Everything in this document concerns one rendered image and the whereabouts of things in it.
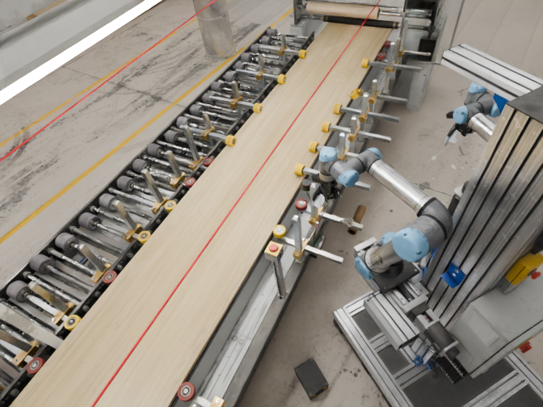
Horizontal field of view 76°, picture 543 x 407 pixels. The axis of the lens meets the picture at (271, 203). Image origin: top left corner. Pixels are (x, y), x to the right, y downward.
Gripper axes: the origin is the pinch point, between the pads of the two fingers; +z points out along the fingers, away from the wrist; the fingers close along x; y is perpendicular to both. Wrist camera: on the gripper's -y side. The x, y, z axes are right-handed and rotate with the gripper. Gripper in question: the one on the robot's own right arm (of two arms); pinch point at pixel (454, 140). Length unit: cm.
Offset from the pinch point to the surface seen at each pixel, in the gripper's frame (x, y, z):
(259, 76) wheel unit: -36, -185, 35
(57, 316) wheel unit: -238, -41, 47
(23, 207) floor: -308, -263, 132
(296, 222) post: -96, -8, 18
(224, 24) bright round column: 15, -431, 83
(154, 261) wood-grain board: -177, -44, 42
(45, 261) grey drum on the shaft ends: -243, -87, 47
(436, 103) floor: 174, -152, 132
